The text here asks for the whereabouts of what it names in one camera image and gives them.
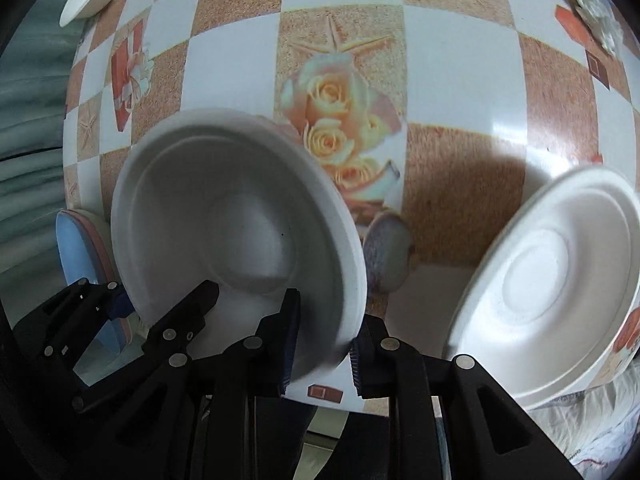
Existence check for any pink square plate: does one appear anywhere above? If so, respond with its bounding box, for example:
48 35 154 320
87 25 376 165
70 210 138 341

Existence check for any blue square plate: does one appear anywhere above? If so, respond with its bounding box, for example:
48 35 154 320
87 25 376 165
55 210 131 356

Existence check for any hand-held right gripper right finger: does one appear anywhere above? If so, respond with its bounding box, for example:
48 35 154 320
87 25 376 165
350 317 586 480

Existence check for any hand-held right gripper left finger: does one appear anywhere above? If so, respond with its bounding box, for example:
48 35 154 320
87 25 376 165
85 287 303 480

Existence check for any teal ribbed cover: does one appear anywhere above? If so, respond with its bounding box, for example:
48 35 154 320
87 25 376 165
0 10 101 286

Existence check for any white quilted cloth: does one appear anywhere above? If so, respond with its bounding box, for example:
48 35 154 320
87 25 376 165
530 360 640 480

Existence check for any checkered printed tablecloth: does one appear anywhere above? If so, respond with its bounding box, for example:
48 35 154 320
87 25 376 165
62 0 640 416

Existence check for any crumpled white tissue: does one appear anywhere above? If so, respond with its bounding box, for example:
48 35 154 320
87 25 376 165
565 0 623 56

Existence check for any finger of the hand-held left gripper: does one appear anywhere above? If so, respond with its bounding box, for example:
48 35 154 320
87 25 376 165
15 278 132 408
145 281 221 361

